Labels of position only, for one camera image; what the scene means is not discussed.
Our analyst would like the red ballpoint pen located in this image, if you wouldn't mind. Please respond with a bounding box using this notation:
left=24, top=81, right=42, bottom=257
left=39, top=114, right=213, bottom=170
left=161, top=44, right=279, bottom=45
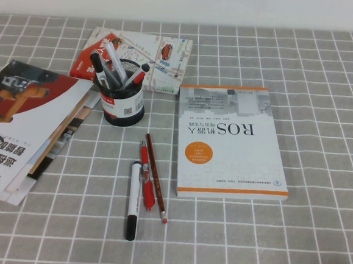
left=135, top=140, right=161, bottom=212

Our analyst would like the black mesh pen holder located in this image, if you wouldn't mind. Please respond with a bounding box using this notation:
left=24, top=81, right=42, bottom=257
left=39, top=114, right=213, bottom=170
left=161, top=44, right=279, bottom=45
left=90, top=57, right=149, bottom=129

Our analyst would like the grey pen red band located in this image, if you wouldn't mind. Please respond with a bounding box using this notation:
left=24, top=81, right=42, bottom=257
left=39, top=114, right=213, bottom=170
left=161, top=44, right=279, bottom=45
left=120, top=60, right=151, bottom=93

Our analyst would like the translucent grey pen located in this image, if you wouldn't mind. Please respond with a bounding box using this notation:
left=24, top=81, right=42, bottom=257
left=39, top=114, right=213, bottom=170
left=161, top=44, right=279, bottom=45
left=98, top=59, right=124, bottom=89

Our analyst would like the white pen clear cap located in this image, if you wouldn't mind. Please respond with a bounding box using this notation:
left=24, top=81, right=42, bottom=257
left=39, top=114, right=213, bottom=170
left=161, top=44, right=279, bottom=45
left=101, top=41, right=131, bottom=86

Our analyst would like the dark red pencil with eraser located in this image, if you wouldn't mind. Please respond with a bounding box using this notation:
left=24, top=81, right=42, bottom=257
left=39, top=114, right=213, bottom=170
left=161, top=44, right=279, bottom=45
left=139, top=132, right=176, bottom=224

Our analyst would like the white orange ROS book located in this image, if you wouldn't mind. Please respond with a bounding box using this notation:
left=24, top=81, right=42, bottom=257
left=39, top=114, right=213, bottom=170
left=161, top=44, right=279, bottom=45
left=170, top=80, right=299, bottom=206

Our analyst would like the white marker black end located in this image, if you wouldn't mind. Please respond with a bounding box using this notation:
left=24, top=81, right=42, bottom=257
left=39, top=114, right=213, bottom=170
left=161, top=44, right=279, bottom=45
left=124, top=160, right=144, bottom=242

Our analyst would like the red map cover book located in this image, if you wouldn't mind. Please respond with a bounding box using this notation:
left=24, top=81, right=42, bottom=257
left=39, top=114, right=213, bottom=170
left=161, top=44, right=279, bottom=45
left=68, top=24, right=194, bottom=96

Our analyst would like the grey checked tablecloth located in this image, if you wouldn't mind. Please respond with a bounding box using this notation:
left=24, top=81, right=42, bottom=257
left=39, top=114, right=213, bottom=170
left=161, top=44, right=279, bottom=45
left=0, top=3, right=353, bottom=264

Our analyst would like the red and black robot book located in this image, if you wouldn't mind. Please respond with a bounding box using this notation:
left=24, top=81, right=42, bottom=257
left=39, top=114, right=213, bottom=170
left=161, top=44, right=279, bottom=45
left=0, top=58, right=96, bottom=198

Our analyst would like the plain white brochure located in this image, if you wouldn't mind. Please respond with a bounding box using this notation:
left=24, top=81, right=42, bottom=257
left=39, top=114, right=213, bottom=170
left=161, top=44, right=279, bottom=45
left=0, top=87, right=102, bottom=212

